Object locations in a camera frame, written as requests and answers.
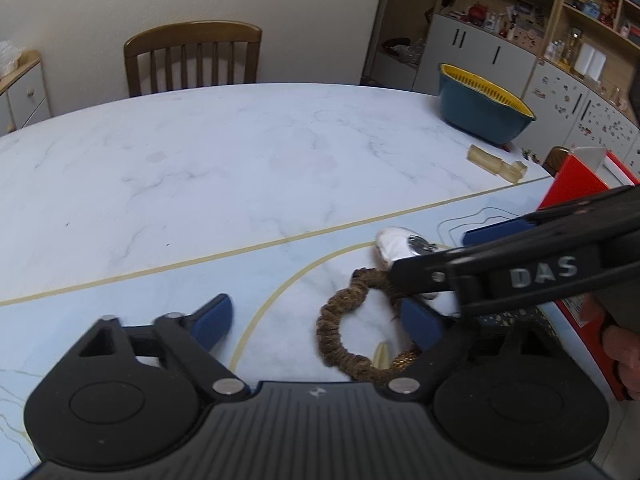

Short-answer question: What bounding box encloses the wooden slatted chair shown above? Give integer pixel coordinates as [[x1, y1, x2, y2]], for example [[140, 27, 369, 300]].
[[123, 21, 263, 98]]

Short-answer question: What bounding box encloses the white flat container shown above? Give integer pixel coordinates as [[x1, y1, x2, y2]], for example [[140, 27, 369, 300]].
[[575, 42, 606, 79]]

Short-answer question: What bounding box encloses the translucent beige block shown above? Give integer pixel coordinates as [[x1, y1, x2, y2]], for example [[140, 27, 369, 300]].
[[499, 160, 528, 184], [467, 144, 502, 175]]

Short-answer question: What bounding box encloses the gold bead chain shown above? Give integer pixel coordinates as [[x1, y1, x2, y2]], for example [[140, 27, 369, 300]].
[[389, 351, 422, 373]]

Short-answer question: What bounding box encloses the person's right hand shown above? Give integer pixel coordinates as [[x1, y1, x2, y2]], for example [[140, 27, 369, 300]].
[[601, 324, 640, 402]]

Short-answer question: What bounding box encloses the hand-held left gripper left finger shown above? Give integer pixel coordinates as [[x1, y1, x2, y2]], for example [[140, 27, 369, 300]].
[[77, 292, 251, 404]]

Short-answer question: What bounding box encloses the blue basin with yellow strainer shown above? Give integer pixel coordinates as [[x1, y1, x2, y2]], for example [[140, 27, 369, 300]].
[[438, 63, 537, 146]]

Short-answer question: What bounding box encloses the clear plastic bag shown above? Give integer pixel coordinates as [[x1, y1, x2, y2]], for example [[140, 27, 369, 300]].
[[0, 40, 26, 78]]

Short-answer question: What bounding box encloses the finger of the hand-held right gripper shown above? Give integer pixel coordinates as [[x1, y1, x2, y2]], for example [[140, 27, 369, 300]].
[[462, 185, 640, 249], [390, 245, 482, 298]]

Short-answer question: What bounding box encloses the red cardboard box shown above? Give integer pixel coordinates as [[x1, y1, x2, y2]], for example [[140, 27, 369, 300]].
[[537, 146, 640, 402]]

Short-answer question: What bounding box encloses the yellow liquid bottle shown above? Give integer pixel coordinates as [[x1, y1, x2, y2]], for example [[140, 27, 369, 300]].
[[567, 27, 584, 68]]

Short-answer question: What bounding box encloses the white and wood wall cabinet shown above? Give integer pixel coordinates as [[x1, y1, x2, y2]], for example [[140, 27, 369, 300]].
[[360, 0, 640, 181]]

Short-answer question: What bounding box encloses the brown wooden chair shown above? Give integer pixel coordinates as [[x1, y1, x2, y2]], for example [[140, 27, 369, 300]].
[[542, 146, 571, 177]]

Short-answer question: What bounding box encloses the wooden sideboard with white doors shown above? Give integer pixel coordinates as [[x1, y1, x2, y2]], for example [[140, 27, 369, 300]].
[[0, 50, 53, 136]]

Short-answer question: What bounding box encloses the brown scrunchie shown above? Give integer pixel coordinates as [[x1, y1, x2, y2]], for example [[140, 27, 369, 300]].
[[316, 267, 426, 383]]

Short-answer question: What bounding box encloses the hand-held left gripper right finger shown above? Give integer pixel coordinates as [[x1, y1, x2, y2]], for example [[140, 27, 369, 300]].
[[382, 297, 571, 404]]

